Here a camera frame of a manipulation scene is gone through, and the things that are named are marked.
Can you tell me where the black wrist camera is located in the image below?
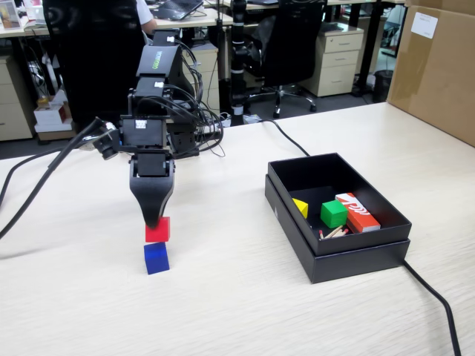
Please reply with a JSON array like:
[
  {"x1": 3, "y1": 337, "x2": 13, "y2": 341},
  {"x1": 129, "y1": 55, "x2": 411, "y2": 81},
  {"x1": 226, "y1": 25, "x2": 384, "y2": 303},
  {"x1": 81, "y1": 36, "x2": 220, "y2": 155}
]
[{"x1": 91, "y1": 117, "x2": 123, "y2": 161}]

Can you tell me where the black cardboard box lid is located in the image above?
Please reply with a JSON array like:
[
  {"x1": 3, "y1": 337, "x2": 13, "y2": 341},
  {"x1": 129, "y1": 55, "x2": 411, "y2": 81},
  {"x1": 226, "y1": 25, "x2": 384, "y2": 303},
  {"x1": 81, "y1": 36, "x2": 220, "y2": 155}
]
[{"x1": 264, "y1": 172, "x2": 411, "y2": 285}]

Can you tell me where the red cube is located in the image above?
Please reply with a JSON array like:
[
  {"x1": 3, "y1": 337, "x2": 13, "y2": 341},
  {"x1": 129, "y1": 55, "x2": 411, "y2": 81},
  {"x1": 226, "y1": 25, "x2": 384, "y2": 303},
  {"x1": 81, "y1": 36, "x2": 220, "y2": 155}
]
[{"x1": 145, "y1": 217, "x2": 172, "y2": 243}]

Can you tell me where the red and white matchbox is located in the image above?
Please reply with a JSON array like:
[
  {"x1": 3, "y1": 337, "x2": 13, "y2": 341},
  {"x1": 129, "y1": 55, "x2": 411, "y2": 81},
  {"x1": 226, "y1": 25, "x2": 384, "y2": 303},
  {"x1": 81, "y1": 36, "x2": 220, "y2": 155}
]
[{"x1": 334, "y1": 191, "x2": 382, "y2": 234}]

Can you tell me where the white power strip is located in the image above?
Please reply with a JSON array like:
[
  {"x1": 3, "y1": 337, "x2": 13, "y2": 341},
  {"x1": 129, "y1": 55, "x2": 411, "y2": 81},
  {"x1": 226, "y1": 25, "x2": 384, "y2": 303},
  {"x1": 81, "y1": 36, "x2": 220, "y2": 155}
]
[{"x1": 198, "y1": 121, "x2": 224, "y2": 135}]

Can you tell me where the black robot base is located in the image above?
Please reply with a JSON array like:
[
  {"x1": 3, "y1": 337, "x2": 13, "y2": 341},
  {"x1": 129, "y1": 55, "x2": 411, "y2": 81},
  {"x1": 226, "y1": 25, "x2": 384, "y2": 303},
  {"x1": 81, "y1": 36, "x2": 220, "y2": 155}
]
[{"x1": 167, "y1": 125, "x2": 202, "y2": 159}]

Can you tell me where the yellow triangular block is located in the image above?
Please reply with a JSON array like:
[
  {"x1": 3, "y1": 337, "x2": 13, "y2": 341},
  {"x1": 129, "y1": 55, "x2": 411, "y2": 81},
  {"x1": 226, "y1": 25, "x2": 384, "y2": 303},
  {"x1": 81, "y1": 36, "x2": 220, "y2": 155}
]
[{"x1": 291, "y1": 197, "x2": 310, "y2": 220}]

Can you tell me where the beige drawer cabinet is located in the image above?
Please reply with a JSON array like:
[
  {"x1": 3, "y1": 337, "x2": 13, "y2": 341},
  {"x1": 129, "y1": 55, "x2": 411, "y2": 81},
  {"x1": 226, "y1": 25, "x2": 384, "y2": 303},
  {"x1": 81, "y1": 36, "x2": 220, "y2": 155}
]
[
  {"x1": 0, "y1": 54, "x2": 37, "y2": 142},
  {"x1": 298, "y1": 26, "x2": 365, "y2": 99},
  {"x1": 182, "y1": 43, "x2": 220, "y2": 115}
]

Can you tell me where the large brown cardboard box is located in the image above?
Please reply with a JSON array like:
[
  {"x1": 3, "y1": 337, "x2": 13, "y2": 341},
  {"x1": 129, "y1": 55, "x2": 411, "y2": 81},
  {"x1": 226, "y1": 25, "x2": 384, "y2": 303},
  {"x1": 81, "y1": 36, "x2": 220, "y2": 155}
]
[{"x1": 385, "y1": 0, "x2": 475, "y2": 148}]

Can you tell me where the thick black table cable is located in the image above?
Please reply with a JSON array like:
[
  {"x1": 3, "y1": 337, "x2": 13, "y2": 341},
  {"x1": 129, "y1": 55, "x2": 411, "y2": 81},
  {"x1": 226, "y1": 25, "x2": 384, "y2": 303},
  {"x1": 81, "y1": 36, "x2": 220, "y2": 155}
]
[{"x1": 237, "y1": 118, "x2": 463, "y2": 356}]

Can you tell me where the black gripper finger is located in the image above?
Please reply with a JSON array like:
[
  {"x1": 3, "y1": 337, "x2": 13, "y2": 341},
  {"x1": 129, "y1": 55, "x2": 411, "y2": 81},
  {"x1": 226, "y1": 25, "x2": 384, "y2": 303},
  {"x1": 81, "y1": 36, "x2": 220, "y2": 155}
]
[{"x1": 128, "y1": 159, "x2": 177, "y2": 228}]

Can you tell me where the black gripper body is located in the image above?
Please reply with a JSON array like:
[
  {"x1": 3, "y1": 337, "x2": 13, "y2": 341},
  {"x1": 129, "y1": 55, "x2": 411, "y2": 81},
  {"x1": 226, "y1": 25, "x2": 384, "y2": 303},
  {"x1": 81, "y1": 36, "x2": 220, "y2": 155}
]
[{"x1": 128, "y1": 147, "x2": 174, "y2": 178}]

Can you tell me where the black cardboard box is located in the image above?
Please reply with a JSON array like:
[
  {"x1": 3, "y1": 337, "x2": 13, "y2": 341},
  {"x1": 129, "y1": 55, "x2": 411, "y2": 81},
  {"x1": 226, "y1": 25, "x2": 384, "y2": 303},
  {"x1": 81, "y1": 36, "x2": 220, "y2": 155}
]
[{"x1": 267, "y1": 151, "x2": 413, "y2": 257}]

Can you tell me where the black robot wire bundle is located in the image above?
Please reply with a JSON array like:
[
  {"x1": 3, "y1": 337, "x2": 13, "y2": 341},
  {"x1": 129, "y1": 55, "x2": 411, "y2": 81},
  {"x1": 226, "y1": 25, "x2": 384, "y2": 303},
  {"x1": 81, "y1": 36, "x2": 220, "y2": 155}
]
[{"x1": 163, "y1": 39, "x2": 228, "y2": 159}]

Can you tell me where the black stand pole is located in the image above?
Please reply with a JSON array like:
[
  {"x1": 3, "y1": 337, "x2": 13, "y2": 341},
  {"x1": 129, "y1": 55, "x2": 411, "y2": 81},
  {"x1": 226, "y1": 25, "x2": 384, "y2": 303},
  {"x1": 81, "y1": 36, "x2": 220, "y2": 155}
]
[{"x1": 229, "y1": 0, "x2": 249, "y2": 128}]

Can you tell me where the blue cube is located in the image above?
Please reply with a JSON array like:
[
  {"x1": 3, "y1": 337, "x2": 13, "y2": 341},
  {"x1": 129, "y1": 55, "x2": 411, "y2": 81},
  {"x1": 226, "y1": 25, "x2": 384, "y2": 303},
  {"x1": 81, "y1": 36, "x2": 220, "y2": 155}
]
[{"x1": 142, "y1": 241, "x2": 171, "y2": 276}]

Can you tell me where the person in white shirt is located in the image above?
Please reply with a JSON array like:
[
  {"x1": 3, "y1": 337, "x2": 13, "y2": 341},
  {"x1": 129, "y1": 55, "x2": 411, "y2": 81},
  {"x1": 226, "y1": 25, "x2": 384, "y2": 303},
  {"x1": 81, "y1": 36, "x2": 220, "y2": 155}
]
[{"x1": 134, "y1": 0, "x2": 159, "y2": 37}]

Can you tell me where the green cube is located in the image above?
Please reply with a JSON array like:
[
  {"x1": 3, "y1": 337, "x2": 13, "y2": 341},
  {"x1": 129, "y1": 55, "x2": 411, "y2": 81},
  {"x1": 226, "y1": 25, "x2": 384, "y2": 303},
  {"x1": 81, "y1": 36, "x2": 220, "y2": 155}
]
[{"x1": 319, "y1": 200, "x2": 350, "y2": 229}]

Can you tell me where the black laptop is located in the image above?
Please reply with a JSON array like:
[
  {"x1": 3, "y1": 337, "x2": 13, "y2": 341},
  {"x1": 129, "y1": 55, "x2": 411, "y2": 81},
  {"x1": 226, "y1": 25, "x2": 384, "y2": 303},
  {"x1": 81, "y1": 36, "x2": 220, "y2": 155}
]
[{"x1": 156, "y1": 0, "x2": 206, "y2": 22}]

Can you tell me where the black camera cable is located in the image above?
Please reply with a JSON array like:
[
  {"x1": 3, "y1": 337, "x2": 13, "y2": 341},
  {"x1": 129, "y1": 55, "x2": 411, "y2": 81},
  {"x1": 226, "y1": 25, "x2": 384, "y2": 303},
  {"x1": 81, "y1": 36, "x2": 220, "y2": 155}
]
[
  {"x1": 0, "y1": 146, "x2": 70, "y2": 207},
  {"x1": 0, "y1": 117, "x2": 103, "y2": 240}
]

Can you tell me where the white cardboard box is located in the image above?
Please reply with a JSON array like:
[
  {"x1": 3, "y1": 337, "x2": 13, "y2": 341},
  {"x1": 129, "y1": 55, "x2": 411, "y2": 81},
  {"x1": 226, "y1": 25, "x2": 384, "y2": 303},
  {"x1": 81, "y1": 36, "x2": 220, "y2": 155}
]
[{"x1": 33, "y1": 90, "x2": 74, "y2": 135}]

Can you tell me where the framed picture card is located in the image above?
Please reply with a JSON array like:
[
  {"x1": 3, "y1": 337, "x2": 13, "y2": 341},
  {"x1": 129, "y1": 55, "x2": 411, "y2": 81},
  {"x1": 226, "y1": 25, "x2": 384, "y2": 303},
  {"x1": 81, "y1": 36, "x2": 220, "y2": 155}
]
[{"x1": 0, "y1": 0, "x2": 22, "y2": 30}]

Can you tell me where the black waste bin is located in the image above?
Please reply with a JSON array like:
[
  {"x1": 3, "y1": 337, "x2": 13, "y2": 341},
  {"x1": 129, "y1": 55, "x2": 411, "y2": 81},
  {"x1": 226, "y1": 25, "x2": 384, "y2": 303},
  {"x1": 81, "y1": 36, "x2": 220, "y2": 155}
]
[{"x1": 372, "y1": 69, "x2": 395, "y2": 104}]

